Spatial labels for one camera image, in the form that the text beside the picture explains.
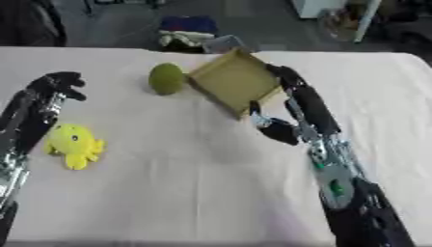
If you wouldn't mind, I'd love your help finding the white cabinet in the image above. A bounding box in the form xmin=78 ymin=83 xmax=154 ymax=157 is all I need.
xmin=290 ymin=0 xmax=351 ymax=19

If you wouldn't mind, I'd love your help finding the clear plastic bag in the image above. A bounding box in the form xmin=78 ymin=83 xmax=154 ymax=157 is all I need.
xmin=315 ymin=5 xmax=368 ymax=43

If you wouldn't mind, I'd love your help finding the grey flat object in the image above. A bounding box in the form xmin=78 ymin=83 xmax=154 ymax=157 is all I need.
xmin=201 ymin=34 xmax=250 ymax=54

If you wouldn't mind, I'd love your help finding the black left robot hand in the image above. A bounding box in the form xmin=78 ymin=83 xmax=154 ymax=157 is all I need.
xmin=0 ymin=70 xmax=90 ymax=156

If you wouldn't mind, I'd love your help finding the black chair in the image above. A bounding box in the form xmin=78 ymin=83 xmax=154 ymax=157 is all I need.
xmin=0 ymin=0 xmax=69 ymax=48

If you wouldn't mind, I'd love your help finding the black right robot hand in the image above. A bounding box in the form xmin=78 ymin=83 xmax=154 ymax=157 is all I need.
xmin=248 ymin=63 xmax=344 ymax=147

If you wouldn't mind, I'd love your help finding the yellow octopus soft toy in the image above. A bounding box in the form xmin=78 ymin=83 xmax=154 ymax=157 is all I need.
xmin=41 ymin=123 xmax=108 ymax=171

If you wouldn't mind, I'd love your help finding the tan cardboard box green inside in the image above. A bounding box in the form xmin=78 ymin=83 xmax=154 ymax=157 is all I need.
xmin=183 ymin=46 xmax=287 ymax=121

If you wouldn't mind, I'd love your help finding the green round toy fruit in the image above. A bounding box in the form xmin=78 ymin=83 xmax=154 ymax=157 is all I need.
xmin=147 ymin=62 xmax=188 ymax=96

